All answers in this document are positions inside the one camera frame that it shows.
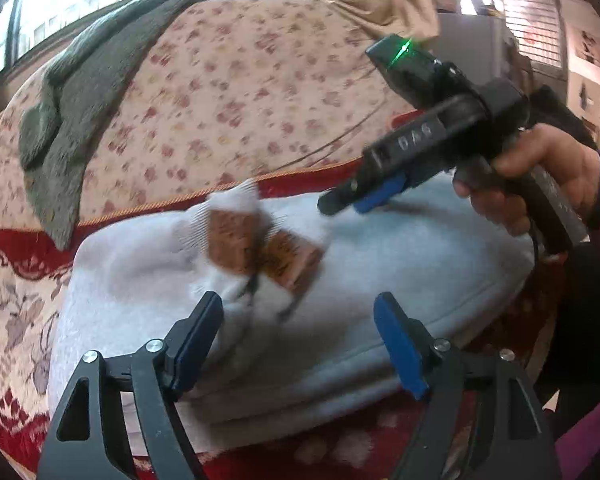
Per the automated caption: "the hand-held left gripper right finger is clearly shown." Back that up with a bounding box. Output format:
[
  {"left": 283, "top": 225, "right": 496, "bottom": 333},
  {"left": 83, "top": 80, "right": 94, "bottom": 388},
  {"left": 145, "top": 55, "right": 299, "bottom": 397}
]
[{"left": 373, "top": 291, "right": 563, "bottom": 480}]

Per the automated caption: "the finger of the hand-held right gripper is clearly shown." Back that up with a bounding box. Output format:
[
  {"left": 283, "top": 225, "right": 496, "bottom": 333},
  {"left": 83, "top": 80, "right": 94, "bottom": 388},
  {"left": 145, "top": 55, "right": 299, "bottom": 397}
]
[
  {"left": 317, "top": 179, "right": 381, "bottom": 217},
  {"left": 354, "top": 172, "right": 412, "bottom": 214}
]

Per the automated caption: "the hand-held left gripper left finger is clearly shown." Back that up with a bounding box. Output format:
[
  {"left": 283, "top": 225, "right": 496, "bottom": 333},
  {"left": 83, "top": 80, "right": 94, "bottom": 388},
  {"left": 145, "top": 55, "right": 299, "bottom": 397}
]
[{"left": 39, "top": 291, "right": 225, "bottom": 480}]

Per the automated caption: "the person's right hand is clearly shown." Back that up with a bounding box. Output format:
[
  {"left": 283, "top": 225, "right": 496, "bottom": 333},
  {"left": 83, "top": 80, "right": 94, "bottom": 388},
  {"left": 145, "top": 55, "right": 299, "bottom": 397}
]
[{"left": 452, "top": 122, "right": 600, "bottom": 239}]

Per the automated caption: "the white cabinet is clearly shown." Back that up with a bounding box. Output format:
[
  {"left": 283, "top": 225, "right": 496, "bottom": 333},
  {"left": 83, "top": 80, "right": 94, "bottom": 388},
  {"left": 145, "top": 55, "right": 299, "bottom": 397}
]
[{"left": 436, "top": 12, "right": 532, "bottom": 92}]

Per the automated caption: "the brown paper clothing tag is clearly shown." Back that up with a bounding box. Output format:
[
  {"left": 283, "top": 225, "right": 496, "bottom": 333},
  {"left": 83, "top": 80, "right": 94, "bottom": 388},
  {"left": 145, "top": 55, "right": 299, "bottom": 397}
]
[
  {"left": 264, "top": 232, "right": 327, "bottom": 295},
  {"left": 204, "top": 206, "right": 272, "bottom": 277}
]

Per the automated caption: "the window with white blinds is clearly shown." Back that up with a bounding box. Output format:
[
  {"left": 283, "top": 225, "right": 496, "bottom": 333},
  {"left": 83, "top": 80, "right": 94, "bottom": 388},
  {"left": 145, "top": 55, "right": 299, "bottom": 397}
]
[{"left": 500, "top": 0, "right": 572, "bottom": 80}]

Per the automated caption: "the pink floral quilt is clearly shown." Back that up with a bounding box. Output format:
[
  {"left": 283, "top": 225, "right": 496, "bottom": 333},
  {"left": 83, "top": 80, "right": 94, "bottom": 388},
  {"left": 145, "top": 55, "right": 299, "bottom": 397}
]
[{"left": 0, "top": 0, "right": 431, "bottom": 243}]

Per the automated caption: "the person's dark and purple clothing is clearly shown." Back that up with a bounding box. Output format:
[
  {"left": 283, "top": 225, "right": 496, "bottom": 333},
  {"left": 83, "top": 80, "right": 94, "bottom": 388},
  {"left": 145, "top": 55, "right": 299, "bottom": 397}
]
[{"left": 527, "top": 230, "right": 600, "bottom": 480}]

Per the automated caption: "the red and white floral blanket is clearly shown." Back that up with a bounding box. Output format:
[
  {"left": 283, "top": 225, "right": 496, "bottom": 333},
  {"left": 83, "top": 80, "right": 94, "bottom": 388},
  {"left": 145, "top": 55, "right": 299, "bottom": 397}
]
[{"left": 0, "top": 160, "right": 556, "bottom": 480}]

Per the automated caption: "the grey fleece garment with buttons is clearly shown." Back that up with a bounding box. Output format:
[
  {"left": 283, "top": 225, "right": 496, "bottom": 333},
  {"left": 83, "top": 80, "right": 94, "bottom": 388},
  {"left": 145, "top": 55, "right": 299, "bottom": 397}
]
[{"left": 19, "top": 0, "right": 212, "bottom": 252}]

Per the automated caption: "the wall poster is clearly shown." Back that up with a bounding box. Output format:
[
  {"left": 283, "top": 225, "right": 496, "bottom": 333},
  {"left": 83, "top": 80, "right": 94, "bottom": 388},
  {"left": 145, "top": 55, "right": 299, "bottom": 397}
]
[{"left": 574, "top": 26, "right": 600, "bottom": 70}]

